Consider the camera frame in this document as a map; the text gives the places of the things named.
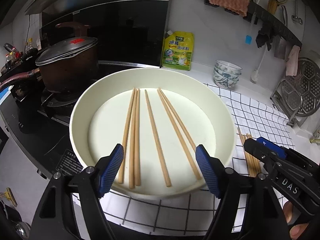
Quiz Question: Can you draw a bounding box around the yellow green seasoning pouch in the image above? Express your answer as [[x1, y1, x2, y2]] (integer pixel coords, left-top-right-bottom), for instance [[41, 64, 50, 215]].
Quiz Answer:
[[161, 31, 195, 72]]

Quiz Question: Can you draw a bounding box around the dark cooking pot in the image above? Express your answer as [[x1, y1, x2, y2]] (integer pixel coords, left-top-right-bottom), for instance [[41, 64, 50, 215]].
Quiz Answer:
[[0, 36, 99, 93]]

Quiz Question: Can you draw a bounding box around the shiny steel object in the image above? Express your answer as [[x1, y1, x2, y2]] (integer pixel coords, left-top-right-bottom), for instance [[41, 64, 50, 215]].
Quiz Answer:
[[12, 221, 31, 240]]

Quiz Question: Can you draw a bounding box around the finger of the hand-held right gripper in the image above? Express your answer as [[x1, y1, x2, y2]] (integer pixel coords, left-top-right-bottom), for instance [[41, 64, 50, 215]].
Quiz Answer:
[[244, 139, 278, 167], [257, 137, 287, 158]]

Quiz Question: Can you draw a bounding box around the glass pot lid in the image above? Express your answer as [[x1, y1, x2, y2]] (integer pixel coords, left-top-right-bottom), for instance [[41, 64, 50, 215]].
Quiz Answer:
[[35, 37, 98, 67]]

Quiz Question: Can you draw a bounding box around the pink hanging cloth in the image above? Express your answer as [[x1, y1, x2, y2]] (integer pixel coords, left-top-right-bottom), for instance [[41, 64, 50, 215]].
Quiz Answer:
[[286, 45, 300, 77]]

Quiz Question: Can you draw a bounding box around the perforated steel steamer plate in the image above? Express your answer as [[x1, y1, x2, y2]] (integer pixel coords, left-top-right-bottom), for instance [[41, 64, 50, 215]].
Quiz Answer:
[[285, 58, 320, 117]]

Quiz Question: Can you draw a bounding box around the cream plastic basin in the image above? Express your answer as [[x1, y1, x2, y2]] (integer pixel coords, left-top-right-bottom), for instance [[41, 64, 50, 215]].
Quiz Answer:
[[69, 67, 235, 200]]

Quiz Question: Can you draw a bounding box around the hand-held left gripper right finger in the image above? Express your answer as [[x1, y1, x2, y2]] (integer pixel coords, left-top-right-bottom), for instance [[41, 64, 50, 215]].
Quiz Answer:
[[195, 144, 288, 240]]

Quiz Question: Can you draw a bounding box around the white black checked cloth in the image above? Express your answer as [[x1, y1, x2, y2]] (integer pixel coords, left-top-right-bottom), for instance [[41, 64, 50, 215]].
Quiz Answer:
[[72, 82, 300, 240]]

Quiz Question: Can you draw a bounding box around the steel plate rack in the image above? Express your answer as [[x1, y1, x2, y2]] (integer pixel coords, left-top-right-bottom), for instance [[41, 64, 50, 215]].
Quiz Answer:
[[270, 79, 308, 128]]

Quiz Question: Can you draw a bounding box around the blue flat object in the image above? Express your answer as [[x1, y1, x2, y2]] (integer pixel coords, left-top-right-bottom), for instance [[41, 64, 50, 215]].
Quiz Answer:
[[0, 85, 14, 99]]

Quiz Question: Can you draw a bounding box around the person's right hand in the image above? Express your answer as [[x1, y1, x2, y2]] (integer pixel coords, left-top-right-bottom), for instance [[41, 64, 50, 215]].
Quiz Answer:
[[283, 201, 312, 240]]

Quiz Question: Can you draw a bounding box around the white dish brush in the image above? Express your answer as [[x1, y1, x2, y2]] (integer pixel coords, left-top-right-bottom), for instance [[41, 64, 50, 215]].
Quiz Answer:
[[251, 46, 269, 84]]

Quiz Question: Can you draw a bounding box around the black pan handle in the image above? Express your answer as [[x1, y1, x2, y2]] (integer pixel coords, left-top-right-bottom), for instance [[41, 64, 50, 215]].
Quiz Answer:
[[20, 47, 47, 63]]

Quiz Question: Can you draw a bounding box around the hanging steel utensil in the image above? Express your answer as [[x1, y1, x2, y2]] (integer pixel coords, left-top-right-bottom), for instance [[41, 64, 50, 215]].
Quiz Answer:
[[291, 0, 303, 25]]

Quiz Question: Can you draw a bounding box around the yellow metal tool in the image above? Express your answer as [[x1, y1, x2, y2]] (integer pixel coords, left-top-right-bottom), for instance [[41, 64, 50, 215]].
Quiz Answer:
[[0, 187, 17, 207]]

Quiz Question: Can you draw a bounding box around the wooden chopstick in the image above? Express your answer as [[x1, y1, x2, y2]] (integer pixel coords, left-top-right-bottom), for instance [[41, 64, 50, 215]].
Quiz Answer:
[[158, 87, 198, 152], [118, 87, 136, 184], [134, 89, 142, 187], [144, 89, 173, 187], [157, 89, 202, 180], [129, 88, 138, 189]]

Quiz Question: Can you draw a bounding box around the blue patterned white bowl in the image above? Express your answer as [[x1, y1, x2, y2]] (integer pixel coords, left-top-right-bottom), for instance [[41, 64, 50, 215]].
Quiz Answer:
[[215, 60, 242, 75], [214, 70, 242, 82], [214, 79, 239, 90]]

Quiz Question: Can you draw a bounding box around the black gas stove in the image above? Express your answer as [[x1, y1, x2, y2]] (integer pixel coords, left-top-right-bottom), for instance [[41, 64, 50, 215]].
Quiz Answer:
[[0, 85, 99, 180]]

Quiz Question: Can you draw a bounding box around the row of wooden chopsticks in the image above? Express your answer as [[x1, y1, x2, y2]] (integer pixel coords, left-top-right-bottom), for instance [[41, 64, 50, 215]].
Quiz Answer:
[[237, 127, 262, 178]]

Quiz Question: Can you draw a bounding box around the black wall rail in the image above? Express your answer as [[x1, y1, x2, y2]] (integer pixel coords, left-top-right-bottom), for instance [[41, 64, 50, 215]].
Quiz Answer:
[[200, 0, 303, 48]]

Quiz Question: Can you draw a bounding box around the steel cleaver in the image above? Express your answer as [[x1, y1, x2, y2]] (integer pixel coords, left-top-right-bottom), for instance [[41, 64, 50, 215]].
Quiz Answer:
[[274, 36, 287, 59]]

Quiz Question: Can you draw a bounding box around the yellow cap oil bottle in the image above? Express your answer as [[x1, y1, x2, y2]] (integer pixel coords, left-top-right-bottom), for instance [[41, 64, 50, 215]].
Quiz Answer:
[[24, 37, 34, 53]]

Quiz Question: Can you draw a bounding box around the red cap sauce bottle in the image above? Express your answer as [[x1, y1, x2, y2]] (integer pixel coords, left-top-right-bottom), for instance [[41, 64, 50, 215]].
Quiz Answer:
[[5, 46, 20, 63]]

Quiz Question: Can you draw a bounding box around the black hanging rag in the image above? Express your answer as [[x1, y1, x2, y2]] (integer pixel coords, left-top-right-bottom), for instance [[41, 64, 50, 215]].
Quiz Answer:
[[256, 22, 279, 52]]

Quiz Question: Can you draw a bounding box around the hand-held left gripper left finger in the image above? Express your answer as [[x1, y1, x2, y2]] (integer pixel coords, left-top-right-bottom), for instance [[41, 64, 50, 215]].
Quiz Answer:
[[31, 144, 125, 240]]

